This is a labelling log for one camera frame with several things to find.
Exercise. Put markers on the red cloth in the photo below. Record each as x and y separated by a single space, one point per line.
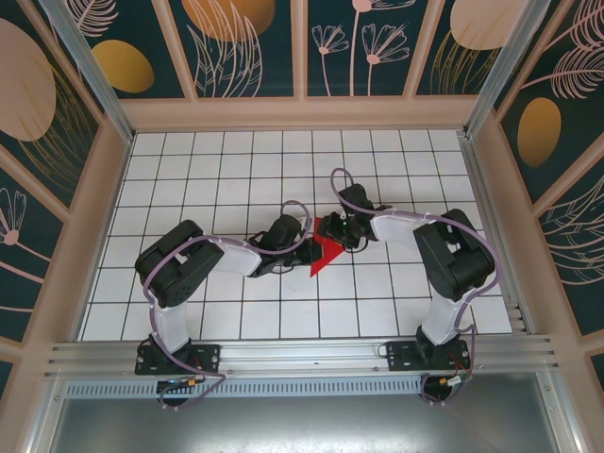
323 262

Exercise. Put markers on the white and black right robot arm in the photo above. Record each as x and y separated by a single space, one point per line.
443 321

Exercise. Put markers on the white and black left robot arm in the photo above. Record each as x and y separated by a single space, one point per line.
172 325

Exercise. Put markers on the grey metal shelf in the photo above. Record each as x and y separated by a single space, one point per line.
302 424

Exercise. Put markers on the small controller board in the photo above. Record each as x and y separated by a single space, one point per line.
455 380
181 383

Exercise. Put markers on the long aluminium mounting rail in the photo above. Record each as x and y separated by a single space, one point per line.
302 354

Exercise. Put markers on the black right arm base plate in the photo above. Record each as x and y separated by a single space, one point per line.
401 356

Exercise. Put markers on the aluminium side rail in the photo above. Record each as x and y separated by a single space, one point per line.
495 236

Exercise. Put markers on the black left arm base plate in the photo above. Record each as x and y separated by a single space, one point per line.
207 356

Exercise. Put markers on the aluminium corner post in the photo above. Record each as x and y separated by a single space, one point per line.
509 71
89 71

